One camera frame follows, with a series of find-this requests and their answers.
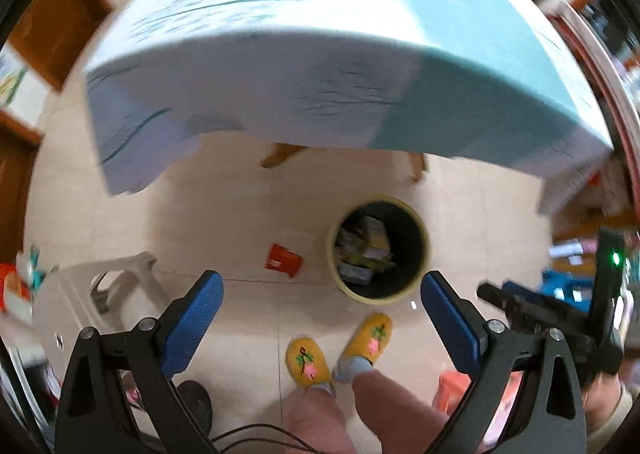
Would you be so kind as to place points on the person's leg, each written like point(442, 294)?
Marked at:
point(395, 414)
point(315, 421)

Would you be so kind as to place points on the blue crate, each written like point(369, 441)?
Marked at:
point(567, 286)

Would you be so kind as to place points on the yellow round trash bin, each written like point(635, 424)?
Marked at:
point(410, 244)

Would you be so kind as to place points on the wall poster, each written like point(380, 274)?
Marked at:
point(12, 82)

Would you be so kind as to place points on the red-edged side table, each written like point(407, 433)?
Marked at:
point(600, 84)

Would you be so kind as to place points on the red plastic stool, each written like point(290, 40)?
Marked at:
point(452, 391)

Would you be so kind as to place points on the wooden door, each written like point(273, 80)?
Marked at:
point(55, 24)

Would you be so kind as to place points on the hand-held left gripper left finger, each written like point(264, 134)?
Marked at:
point(195, 319)

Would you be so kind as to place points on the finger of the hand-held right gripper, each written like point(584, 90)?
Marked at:
point(540, 314)

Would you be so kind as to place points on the yellow embroidered slipper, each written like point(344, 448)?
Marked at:
point(367, 341)
point(307, 364)

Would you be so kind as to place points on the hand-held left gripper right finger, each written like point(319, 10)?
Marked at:
point(450, 319)

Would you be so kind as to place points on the wooden table leg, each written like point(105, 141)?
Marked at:
point(282, 154)
point(416, 167)

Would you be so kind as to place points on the red snack packet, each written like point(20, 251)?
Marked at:
point(282, 261)

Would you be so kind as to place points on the pile of discarded packets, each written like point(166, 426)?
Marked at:
point(365, 249)

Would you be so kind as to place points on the white plastic stool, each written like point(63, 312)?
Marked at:
point(100, 284)

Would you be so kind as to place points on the colourful printed packets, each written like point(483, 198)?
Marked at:
point(25, 284)

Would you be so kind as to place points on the person's right hand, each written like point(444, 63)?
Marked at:
point(600, 391)

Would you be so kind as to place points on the black round base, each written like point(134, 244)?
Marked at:
point(197, 406)

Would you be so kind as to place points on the blue tablecloth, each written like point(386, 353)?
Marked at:
point(300, 34)

